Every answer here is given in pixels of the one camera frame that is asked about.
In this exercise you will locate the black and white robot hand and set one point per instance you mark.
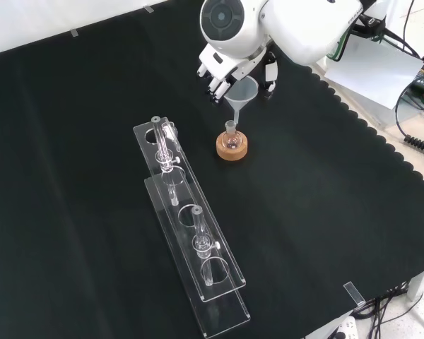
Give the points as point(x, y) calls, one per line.
point(219, 63)

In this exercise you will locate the translucent white plastic funnel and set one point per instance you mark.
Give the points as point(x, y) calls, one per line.
point(242, 92)

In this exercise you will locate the clear round-bottom flask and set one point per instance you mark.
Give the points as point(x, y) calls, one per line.
point(232, 141)

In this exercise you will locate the clear acrylic funnel stand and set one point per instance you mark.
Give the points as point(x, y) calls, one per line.
point(183, 192)

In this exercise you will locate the clear tape strip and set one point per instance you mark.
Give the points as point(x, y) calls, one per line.
point(74, 32)
point(353, 293)
point(148, 9)

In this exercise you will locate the black bench cloth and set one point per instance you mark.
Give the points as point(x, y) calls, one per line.
point(92, 141)

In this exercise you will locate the white paper sheet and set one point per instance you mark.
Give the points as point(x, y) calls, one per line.
point(374, 74)

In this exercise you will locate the white power strip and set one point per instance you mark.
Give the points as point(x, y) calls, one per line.
point(344, 328)

